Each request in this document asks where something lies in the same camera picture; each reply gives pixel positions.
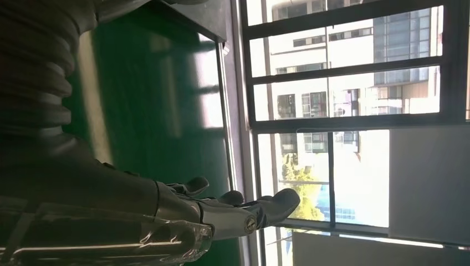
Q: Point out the black window frame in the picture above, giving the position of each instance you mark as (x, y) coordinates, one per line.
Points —
(349, 69)

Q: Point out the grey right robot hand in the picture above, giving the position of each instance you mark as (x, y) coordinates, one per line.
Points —
(92, 198)

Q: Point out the green tree outside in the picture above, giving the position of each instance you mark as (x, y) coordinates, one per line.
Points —
(304, 198)

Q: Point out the grey roller blind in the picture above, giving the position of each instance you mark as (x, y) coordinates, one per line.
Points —
(429, 183)

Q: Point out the green conveyor belt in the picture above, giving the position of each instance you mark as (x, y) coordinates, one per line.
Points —
(154, 110)

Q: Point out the dark green table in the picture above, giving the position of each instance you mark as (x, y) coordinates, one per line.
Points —
(194, 18)

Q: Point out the pale building outside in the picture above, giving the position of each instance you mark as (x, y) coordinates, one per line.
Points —
(404, 36)

